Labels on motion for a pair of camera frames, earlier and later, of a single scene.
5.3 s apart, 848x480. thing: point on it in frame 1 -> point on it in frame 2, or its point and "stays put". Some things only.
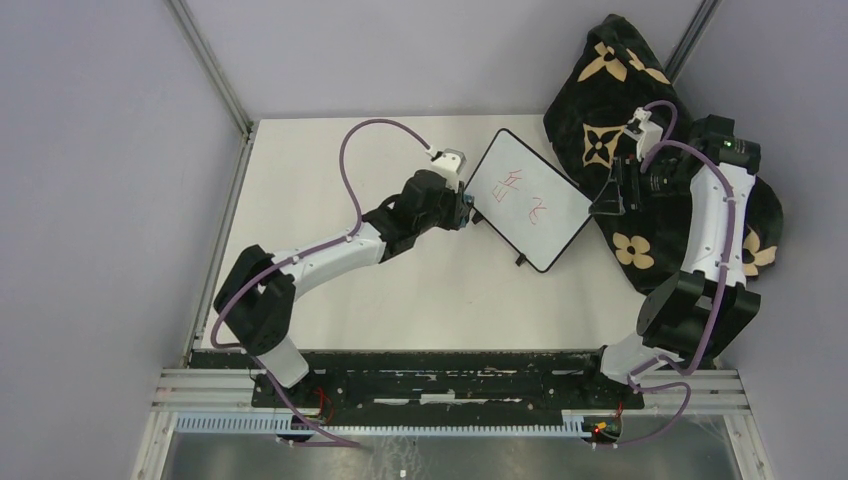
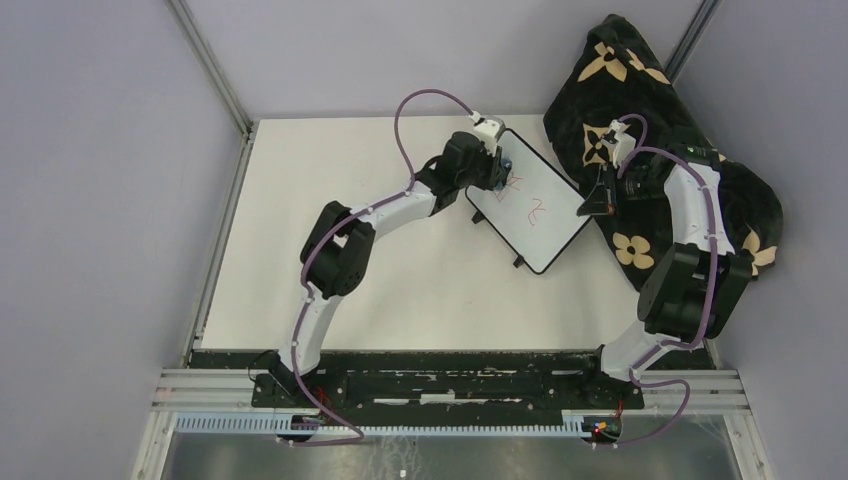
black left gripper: [457, 208] -> [495, 168]
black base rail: [443, 380] stays put
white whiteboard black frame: [525, 201] stays put
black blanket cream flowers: [618, 70] stays put
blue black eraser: [476, 215] -> [507, 165]
